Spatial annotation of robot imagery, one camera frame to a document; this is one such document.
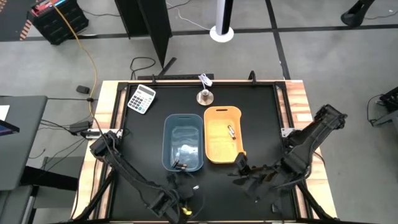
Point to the blue plastic bin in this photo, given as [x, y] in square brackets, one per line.
[183, 137]

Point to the black power brick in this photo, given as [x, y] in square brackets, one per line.
[80, 127]

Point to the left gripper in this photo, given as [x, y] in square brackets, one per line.
[182, 186]

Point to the small black adapter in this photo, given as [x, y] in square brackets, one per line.
[83, 89]

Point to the black floor mat striped edge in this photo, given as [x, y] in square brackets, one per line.
[12, 18]

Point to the dark AA battery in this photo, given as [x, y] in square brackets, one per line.
[183, 166]
[176, 163]

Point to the black divider panel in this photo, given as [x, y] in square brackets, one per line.
[149, 18]

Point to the black stand foot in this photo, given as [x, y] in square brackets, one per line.
[354, 15]

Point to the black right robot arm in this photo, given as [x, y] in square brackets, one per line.
[311, 140]

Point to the silver AA battery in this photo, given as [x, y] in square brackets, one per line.
[233, 134]
[230, 128]

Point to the yellow plastic bin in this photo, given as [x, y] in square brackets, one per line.
[217, 140]

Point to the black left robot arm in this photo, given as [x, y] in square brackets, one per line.
[130, 171]

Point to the white floor stand pole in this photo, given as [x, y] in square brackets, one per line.
[221, 34]

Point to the black crate with red lid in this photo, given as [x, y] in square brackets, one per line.
[59, 25]

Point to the dark tablet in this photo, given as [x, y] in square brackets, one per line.
[7, 128]

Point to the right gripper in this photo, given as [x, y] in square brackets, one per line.
[252, 180]

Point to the grey desk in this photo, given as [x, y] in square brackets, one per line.
[25, 149]

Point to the stainless steel cup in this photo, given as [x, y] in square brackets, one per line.
[205, 97]

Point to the white paper sheet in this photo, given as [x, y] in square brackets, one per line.
[3, 112]

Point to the white desk calculator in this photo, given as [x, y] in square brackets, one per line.
[141, 99]

